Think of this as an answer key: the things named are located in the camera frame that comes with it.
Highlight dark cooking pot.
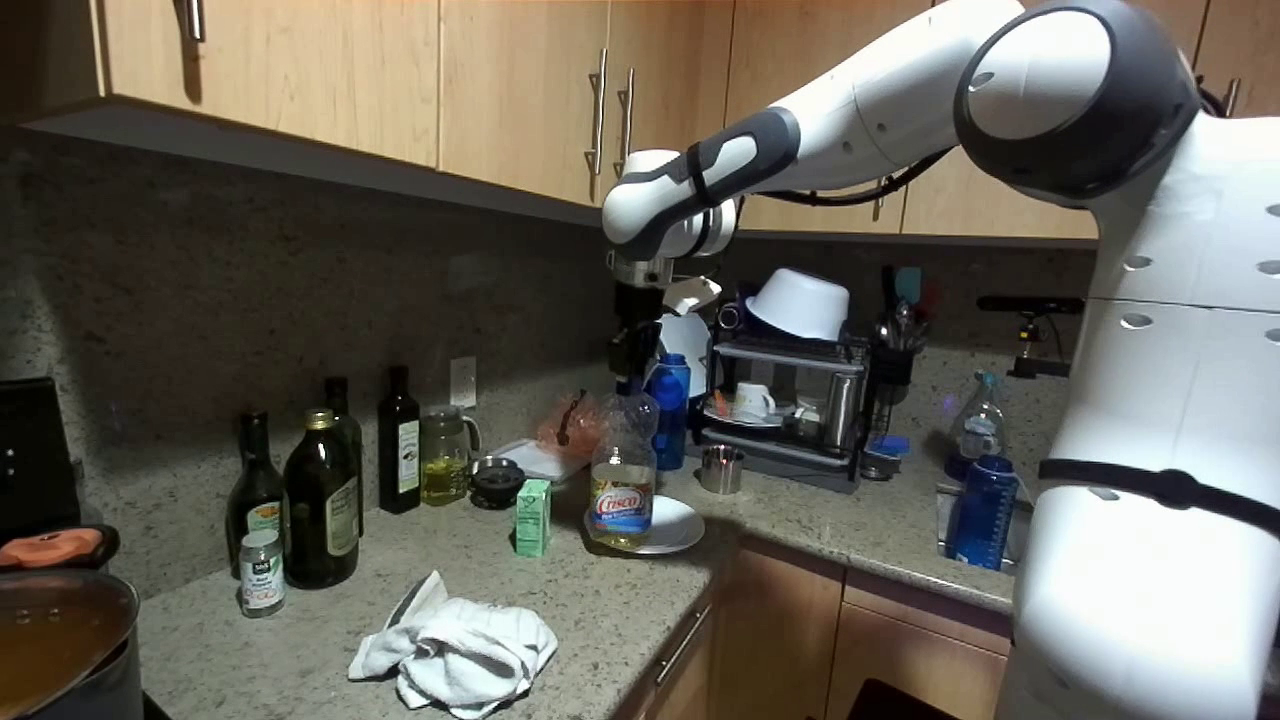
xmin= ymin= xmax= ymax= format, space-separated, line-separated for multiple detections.
xmin=0 ymin=567 xmax=145 ymax=720

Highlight blue dish soap bottle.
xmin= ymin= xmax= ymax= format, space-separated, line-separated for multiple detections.
xmin=938 ymin=451 xmax=1025 ymax=575

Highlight small white-label jar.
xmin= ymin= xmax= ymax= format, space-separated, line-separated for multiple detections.
xmin=236 ymin=526 xmax=289 ymax=618

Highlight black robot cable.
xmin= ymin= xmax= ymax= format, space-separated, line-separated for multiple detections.
xmin=754 ymin=145 xmax=954 ymax=211

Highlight dark bottle yellow label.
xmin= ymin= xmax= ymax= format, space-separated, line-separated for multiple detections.
xmin=219 ymin=410 xmax=291 ymax=581

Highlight glass oil cruet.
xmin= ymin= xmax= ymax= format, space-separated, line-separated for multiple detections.
xmin=420 ymin=399 xmax=482 ymax=510

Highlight black utensil holder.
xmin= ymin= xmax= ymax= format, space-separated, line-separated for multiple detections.
xmin=864 ymin=262 xmax=929 ymax=455

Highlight clear oil bottle blue cap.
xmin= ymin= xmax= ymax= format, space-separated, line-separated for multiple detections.
xmin=586 ymin=393 xmax=662 ymax=547

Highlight black round lid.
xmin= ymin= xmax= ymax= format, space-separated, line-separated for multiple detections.
xmin=466 ymin=451 xmax=529 ymax=512

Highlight wooden lower cabinets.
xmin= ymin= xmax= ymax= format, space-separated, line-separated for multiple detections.
xmin=625 ymin=534 xmax=1018 ymax=720

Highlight black dish rack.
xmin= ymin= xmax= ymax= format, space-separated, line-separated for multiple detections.
xmin=692 ymin=333 xmax=874 ymax=492

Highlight white bowl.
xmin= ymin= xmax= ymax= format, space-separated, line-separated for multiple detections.
xmin=738 ymin=264 xmax=855 ymax=346

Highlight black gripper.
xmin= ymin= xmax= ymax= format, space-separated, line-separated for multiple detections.
xmin=608 ymin=262 xmax=668 ymax=395

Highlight white jug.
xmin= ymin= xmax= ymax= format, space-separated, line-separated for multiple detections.
xmin=658 ymin=309 xmax=717 ymax=399

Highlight large dark olive oil bottle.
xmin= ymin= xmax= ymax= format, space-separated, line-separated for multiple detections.
xmin=278 ymin=410 xmax=365 ymax=594

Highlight white dish towel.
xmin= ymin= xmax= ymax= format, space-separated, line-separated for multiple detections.
xmin=344 ymin=574 xmax=561 ymax=720

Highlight metal cabinet handle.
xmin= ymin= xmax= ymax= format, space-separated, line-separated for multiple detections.
xmin=170 ymin=0 xmax=211 ymax=107
xmin=579 ymin=57 xmax=608 ymax=208
xmin=610 ymin=69 xmax=641 ymax=176

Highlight blue water bottle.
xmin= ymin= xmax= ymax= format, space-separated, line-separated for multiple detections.
xmin=641 ymin=351 xmax=694 ymax=475

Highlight white round plate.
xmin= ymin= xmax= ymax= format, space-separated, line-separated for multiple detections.
xmin=579 ymin=492 xmax=711 ymax=562

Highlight pink plastic bag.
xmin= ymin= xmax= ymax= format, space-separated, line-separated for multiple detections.
xmin=532 ymin=389 xmax=617 ymax=463

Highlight steel cup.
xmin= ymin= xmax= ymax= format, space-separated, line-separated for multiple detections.
xmin=694 ymin=440 xmax=748 ymax=496

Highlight wooden cabinets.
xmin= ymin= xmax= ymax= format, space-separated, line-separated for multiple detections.
xmin=90 ymin=0 xmax=1280 ymax=251
xmin=625 ymin=534 xmax=1018 ymax=720

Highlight dark bottle white label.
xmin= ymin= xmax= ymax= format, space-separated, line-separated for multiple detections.
xmin=376 ymin=360 xmax=423 ymax=518

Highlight white mug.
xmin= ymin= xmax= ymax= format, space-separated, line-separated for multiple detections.
xmin=729 ymin=381 xmax=783 ymax=431

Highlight clear soap bottle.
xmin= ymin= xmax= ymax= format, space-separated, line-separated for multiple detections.
xmin=951 ymin=369 xmax=1012 ymax=463

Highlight wooden upper cabinets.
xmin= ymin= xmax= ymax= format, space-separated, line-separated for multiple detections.
xmin=90 ymin=0 xmax=1280 ymax=251

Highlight blue-rim small cup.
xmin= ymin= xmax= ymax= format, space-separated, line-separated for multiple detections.
xmin=855 ymin=431 xmax=917 ymax=483

